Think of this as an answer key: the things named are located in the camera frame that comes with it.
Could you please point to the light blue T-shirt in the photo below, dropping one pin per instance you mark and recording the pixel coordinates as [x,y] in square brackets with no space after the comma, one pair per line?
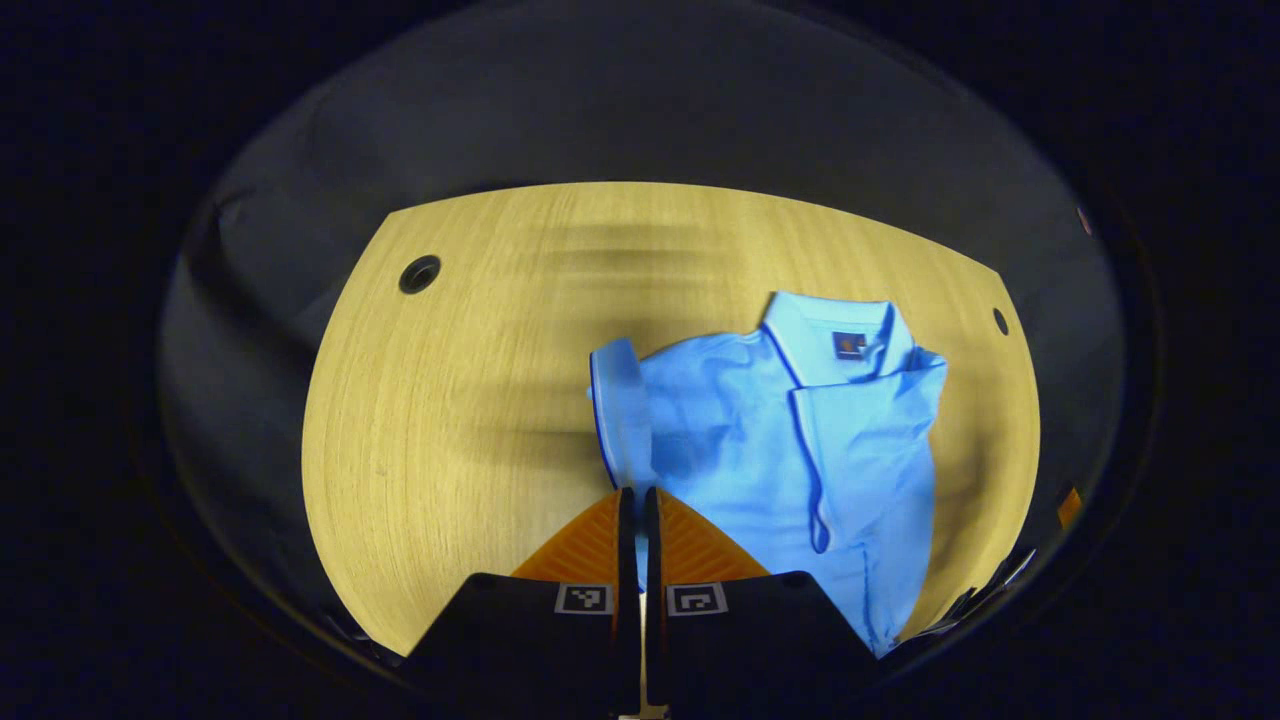
[780,430]

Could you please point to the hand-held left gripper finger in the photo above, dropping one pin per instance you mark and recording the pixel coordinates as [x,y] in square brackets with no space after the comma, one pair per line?
[627,550]
[651,550]

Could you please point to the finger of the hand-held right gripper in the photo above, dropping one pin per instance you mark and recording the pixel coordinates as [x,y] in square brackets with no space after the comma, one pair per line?
[1070,508]

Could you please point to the black backdrop cloth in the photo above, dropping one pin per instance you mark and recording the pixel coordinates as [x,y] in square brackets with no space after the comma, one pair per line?
[640,100]

